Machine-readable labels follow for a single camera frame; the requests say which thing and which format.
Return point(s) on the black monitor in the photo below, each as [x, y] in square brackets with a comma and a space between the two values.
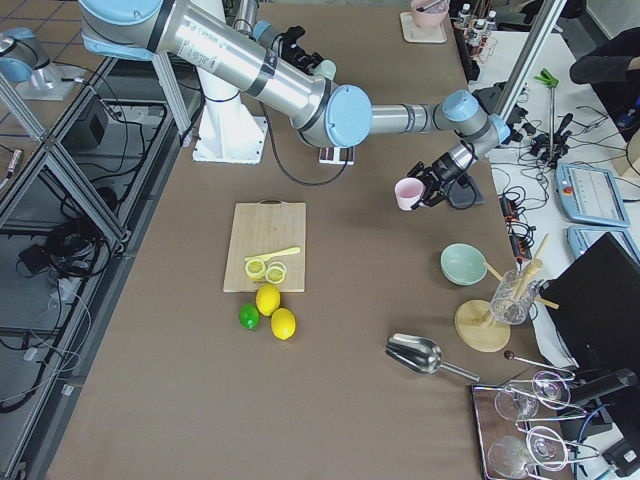
[598, 307]

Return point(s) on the blue teach pendant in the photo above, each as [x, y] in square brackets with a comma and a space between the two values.
[590, 195]
[580, 239]

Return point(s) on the yellow lemon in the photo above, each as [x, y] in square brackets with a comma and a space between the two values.
[283, 324]
[268, 299]

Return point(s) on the aluminium frame post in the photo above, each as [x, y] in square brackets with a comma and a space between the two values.
[540, 30]

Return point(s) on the glass mug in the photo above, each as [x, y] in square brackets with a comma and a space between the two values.
[512, 301]

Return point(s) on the cream tray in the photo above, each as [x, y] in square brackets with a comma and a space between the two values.
[413, 33]

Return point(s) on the pink bowl with ice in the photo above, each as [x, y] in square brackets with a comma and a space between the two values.
[429, 13]

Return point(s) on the green bowl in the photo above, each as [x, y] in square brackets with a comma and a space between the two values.
[462, 264]

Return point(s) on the wine glass rack tray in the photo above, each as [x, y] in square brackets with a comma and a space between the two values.
[518, 432]

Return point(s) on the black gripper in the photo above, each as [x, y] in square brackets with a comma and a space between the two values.
[442, 172]
[299, 49]

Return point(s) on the grey cloth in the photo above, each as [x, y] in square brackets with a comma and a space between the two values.
[463, 193]

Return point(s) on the metal scoop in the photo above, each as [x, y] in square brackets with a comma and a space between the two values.
[423, 356]

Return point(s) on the wooden mug tree stand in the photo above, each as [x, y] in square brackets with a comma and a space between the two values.
[474, 322]

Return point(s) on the mint green cup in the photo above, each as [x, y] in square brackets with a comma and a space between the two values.
[326, 69]

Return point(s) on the green lime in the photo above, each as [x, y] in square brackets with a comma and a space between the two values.
[249, 316]

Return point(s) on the lemon slice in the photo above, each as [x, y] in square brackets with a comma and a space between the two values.
[255, 269]
[275, 273]

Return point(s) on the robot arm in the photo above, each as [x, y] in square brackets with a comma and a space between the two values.
[263, 32]
[324, 113]

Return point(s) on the white wire cup holder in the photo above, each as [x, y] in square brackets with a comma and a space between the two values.
[337, 156]

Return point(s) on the wooden cutting board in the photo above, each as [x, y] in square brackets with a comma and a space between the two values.
[261, 228]

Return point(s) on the pink cup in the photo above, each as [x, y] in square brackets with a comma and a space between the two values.
[408, 192]

